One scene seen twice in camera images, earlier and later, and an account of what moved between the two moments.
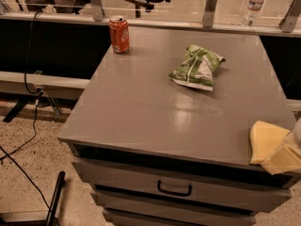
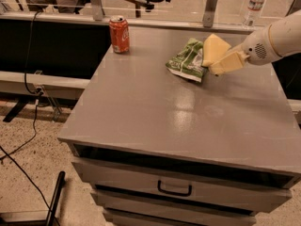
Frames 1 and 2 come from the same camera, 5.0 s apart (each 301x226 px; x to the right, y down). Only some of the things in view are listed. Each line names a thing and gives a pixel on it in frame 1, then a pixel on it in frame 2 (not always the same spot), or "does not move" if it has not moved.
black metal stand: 51,212 does not move
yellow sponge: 264,138 -> 213,48
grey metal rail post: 96,4 does not move
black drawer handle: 173,192 does not move
